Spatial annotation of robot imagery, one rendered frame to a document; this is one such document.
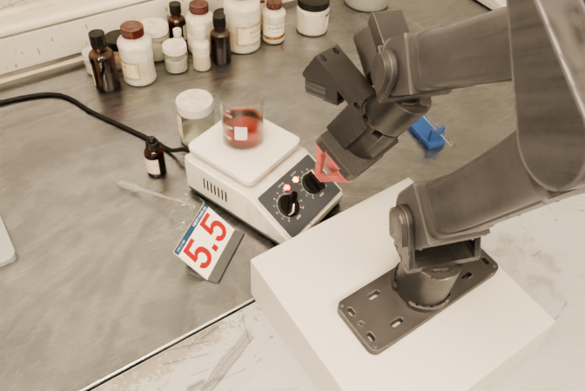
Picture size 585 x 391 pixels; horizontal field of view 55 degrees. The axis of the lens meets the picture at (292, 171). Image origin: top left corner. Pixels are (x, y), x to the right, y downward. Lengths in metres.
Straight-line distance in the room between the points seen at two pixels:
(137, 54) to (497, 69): 0.73
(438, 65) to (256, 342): 0.39
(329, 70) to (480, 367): 0.37
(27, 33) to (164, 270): 0.54
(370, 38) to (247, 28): 0.50
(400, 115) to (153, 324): 0.39
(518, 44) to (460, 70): 0.11
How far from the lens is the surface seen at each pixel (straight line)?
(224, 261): 0.77
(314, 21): 1.20
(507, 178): 0.44
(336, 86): 0.66
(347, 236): 0.71
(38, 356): 0.75
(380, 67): 0.56
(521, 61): 0.37
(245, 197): 0.76
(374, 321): 0.65
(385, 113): 0.63
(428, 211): 0.55
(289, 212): 0.76
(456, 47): 0.48
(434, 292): 0.64
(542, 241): 0.89
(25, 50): 1.14
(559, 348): 0.79
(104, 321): 0.75
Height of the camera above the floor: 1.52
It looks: 44 degrees down
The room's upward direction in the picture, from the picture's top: 3 degrees clockwise
